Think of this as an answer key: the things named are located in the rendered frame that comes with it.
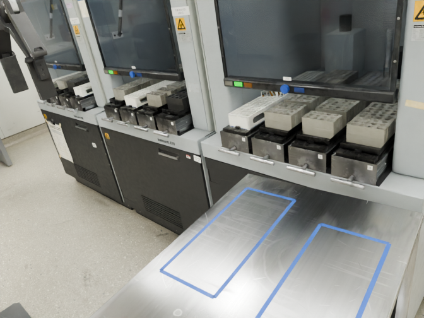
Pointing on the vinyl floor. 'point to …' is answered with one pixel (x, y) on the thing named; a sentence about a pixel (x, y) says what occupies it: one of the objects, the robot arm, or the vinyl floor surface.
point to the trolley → (280, 259)
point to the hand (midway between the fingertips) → (32, 88)
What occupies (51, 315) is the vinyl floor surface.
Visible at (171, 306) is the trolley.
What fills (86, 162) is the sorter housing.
